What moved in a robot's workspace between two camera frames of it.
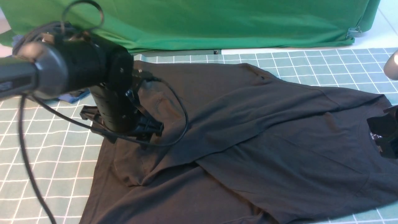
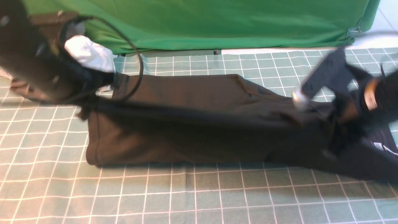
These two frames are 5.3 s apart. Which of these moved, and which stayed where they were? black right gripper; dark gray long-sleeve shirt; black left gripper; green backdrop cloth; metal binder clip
Moved: dark gray long-sleeve shirt; black right gripper; black left gripper
Stayed: metal binder clip; green backdrop cloth
